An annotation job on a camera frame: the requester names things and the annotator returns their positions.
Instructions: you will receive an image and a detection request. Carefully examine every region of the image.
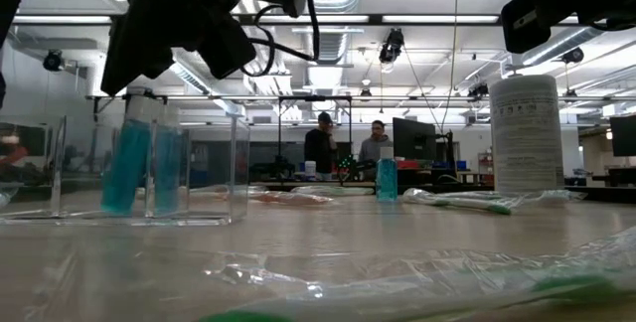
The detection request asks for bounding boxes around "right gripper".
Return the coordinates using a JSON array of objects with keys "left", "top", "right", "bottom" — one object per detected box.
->
[{"left": 500, "top": 0, "right": 587, "bottom": 55}]

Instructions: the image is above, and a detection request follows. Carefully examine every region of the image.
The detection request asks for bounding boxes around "blue mouthwash bottle white cap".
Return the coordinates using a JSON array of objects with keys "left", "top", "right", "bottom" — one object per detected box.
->
[
  {"left": 100, "top": 93, "right": 153, "bottom": 216},
  {"left": 375, "top": 146, "right": 399, "bottom": 202},
  {"left": 152, "top": 105, "right": 186, "bottom": 217}
]

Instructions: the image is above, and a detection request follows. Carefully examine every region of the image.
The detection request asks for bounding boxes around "clear acrylic organizer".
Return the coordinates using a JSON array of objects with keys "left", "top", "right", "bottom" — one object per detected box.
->
[{"left": 0, "top": 114, "right": 250, "bottom": 228}]

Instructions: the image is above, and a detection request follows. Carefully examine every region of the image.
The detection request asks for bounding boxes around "white wipes canister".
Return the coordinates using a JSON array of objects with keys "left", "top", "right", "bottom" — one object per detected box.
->
[{"left": 489, "top": 74, "right": 566, "bottom": 194}]

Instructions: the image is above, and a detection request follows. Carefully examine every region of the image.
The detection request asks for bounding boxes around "black computer monitor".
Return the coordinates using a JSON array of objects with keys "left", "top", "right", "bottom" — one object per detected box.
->
[
  {"left": 609, "top": 114, "right": 636, "bottom": 158},
  {"left": 392, "top": 116, "right": 439, "bottom": 162}
]

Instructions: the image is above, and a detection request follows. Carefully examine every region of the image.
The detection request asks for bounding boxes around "person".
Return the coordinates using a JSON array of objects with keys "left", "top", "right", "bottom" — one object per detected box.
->
[
  {"left": 358, "top": 119, "right": 395, "bottom": 164},
  {"left": 303, "top": 110, "right": 340, "bottom": 175}
]

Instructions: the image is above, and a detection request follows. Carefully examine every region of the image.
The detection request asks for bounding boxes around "black ceiling-mounted camera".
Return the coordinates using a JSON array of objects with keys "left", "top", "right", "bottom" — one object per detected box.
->
[
  {"left": 378, "top": 28, "right": 405, "bottom": 65},
  {"left": 42, "top": 49, "right": 65, "bottom": 73},
  {"left": 561, "top": 46, "right": 586, "bottom": 65}
]

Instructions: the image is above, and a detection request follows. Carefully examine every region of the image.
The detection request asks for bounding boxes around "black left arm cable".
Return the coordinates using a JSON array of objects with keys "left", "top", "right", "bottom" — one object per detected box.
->
[{"left": 240, "top": 0, "right": 320, "bottom": 78}]

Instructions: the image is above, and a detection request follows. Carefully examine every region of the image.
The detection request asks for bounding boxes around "silver ventilation duct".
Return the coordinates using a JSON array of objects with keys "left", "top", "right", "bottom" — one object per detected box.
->
[{"left": 297, "top": 0, "right": 365, "bottom": 65}]

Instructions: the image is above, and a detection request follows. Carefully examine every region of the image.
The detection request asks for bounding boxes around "black aluminium rig frame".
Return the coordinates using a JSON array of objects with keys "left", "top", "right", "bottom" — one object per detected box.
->
[{"left": 9, "top": 12, "right": 636, "bottom": 28}]

